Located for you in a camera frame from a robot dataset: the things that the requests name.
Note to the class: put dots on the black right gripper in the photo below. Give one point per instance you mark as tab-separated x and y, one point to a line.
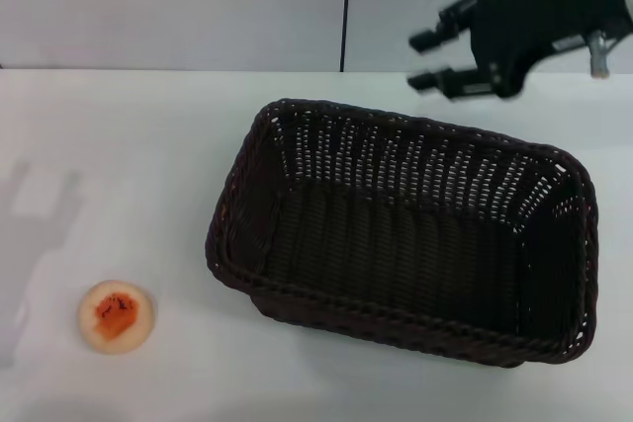
534	17

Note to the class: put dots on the dark brown woven basket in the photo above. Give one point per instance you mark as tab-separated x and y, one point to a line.
395	244

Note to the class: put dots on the round pastry with orange filling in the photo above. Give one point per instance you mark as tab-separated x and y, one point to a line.
116	315

